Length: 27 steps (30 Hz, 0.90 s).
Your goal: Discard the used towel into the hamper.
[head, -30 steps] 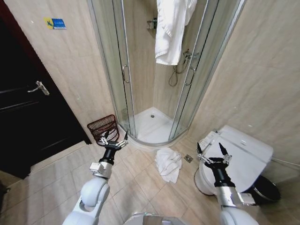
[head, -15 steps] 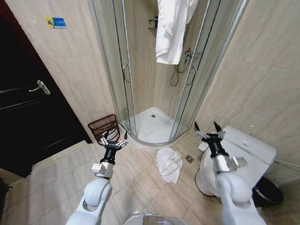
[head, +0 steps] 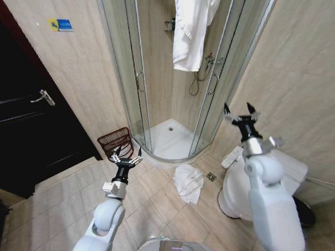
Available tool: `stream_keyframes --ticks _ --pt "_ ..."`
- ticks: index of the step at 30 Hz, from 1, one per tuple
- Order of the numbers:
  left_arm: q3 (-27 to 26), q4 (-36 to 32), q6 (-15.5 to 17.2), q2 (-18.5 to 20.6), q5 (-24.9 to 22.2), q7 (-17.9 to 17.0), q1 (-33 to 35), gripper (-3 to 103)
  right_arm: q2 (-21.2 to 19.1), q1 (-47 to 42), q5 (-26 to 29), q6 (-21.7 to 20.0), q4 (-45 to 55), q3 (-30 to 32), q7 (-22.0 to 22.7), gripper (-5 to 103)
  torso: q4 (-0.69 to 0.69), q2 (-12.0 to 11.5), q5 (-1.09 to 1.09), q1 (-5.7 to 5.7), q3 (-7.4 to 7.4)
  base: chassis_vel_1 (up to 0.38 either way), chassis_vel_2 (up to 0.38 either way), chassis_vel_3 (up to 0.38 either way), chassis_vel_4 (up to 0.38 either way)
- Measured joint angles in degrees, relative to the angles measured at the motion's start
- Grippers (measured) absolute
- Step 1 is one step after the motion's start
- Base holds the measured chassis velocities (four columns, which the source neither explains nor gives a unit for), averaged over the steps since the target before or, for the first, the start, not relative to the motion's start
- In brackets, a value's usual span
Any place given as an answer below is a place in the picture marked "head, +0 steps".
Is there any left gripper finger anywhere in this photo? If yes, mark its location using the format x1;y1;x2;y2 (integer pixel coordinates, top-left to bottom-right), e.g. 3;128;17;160
109;146;124;164
130;147;143;165

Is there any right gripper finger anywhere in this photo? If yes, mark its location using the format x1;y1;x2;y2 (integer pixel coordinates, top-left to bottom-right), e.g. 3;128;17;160
246;102;261;121
224;102;238;124

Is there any brown wicker hamper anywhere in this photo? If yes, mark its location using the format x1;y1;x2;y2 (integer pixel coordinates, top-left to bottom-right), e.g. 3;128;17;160
97;127;135;162

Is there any crumpled white towel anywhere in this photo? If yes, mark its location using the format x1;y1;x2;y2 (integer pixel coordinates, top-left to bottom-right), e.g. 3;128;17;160
173;164;205;205

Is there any white toilet control panel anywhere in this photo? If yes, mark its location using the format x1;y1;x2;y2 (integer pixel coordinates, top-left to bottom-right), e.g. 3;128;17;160
221;146;244;169

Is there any white shower tray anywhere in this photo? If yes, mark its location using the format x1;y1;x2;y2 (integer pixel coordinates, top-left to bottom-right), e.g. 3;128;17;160
131;118;213;168

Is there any chrome shower mixer tap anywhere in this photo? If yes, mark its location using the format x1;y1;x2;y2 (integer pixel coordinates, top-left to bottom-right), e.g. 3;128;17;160
205;52;225;71

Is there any white toilet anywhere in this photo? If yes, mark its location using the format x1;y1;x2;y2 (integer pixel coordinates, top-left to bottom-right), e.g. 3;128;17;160
217;146;309;221

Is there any white robot front shell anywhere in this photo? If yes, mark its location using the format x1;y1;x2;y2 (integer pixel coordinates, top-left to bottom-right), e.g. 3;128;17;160
137;236;210;251

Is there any hanging white bathrobe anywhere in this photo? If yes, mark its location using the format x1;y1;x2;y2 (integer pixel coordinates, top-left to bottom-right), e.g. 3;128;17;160
172;0;221;72

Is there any dark wooden door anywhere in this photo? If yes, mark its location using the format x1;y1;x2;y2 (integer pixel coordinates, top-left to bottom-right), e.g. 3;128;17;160
0;0;104;200

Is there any black waste bin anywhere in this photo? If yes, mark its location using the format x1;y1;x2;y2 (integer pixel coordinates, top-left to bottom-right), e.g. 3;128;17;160
294;196;317;227

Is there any blue and yellow sticker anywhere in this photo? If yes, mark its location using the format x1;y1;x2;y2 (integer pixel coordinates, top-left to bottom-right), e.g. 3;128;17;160
48;18;74;33

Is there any chrome shower door handle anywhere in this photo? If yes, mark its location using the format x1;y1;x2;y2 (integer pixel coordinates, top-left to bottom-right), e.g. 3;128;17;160
135;70;146;93
207;73;220;96

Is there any shower hose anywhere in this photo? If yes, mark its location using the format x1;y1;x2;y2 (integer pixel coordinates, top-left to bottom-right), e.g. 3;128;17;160
188;68;210;96

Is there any thin white cable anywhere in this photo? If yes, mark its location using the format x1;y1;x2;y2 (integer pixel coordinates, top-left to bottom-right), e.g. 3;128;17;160
305;175;335;187

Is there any glass shower enclosure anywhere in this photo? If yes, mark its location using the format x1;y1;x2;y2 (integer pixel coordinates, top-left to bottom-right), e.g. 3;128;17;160
96;0;277;168

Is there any silver door handle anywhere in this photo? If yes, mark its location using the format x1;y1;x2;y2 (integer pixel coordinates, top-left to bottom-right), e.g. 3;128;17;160
30;89;56;107

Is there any wire shower caddy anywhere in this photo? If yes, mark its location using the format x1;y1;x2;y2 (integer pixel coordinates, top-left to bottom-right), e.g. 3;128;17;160
164;17;176;33

